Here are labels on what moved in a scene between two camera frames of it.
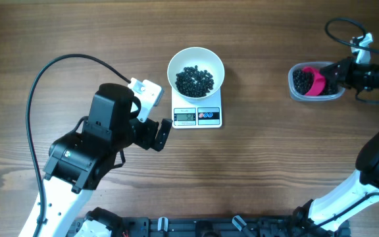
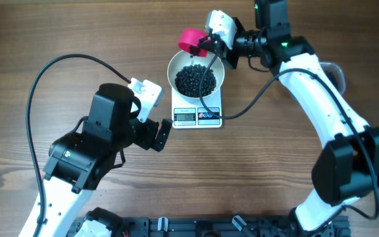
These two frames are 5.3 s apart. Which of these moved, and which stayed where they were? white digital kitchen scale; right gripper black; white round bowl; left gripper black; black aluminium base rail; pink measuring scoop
Moved: right gripper black; pink measuring scoop
Stayed: left gripper black; white digital kitchen scale; white round bowl; black aluminium base rail
